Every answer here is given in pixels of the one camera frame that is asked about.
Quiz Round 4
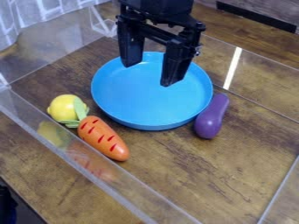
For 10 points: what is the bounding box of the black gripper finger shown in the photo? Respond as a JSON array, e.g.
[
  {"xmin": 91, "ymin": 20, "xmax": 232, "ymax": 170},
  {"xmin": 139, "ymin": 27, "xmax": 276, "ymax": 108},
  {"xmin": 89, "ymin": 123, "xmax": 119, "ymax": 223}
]
[
  {"xmin": 160, "ymin": 39, "xmax": 196, "ymax": 87},
  {"xmin": 116, "ymin": 21, "xmax": 146, "ymax": 67}
]

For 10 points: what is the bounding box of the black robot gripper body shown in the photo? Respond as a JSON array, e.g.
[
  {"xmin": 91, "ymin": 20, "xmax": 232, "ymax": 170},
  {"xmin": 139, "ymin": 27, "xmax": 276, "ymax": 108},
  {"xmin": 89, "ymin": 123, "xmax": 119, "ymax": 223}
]
[{"xmin": 116, "ymin": 0, "xmax": 206, "ymax": 45}]

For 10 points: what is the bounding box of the blue round plate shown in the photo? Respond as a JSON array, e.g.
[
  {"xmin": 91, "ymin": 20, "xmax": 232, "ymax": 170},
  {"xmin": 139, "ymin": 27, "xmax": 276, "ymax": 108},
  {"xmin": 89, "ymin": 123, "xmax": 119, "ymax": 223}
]
[{"xmin": 91, "ymin": 52, "xmax": 212, "ymax": 130}]

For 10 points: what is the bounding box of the orange toy carrot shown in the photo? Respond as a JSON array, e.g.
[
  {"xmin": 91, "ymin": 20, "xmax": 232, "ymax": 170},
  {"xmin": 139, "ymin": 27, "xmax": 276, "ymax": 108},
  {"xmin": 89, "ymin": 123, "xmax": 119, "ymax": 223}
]
[{"xmin": 60, "ymin": 97, "xmax": 129, "ymax": 162}]

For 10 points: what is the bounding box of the purple toy eggplant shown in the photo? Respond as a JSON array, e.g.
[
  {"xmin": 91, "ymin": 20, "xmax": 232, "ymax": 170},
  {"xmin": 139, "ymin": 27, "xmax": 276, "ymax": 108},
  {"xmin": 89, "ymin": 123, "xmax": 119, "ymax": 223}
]
[{"xmin": 194, "ymin": 94, "xmax": 230, "ymax": 139}]

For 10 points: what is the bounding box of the white patterned curtain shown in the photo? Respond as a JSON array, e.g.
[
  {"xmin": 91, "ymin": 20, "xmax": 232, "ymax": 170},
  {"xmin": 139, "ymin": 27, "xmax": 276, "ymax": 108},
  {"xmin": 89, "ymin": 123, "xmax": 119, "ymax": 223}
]
[{"xmin": 0, "ymin": 0, "xmax": 109, "ymax": 51}]

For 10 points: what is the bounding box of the yellow toy lemon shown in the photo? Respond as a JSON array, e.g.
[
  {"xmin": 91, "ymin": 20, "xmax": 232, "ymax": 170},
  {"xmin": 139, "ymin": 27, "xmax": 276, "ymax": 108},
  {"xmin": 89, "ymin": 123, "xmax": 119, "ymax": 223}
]
[{"xmin": 47, "ymin": 94, "xmax": 89, "ymax": 123}]

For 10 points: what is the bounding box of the clear acrylic enclosure wall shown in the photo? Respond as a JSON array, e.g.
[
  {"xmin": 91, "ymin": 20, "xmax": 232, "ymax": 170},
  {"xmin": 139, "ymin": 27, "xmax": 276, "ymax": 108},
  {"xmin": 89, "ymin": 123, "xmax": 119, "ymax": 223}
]
[{"xmin": 0, "ymin": 0, "xmax": 299, "ymax": 224}]

